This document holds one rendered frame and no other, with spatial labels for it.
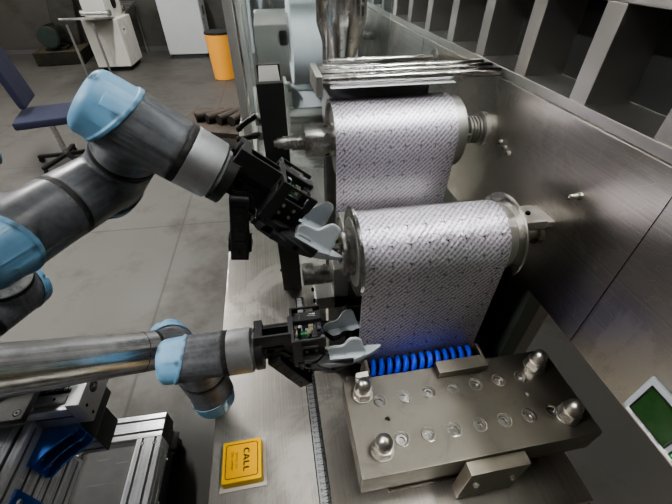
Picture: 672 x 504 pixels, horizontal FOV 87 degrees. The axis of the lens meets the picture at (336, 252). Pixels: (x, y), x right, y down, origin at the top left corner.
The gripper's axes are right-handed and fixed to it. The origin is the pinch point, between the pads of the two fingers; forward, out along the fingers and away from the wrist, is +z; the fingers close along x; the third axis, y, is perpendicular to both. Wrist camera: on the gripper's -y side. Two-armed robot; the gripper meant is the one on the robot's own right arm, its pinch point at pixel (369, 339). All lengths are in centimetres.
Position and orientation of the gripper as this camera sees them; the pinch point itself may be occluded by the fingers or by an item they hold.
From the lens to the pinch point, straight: 66.6
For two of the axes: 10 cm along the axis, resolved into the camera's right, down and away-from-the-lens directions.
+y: 0.0, -7.6, -6.5
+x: -1.7, -6.4, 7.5
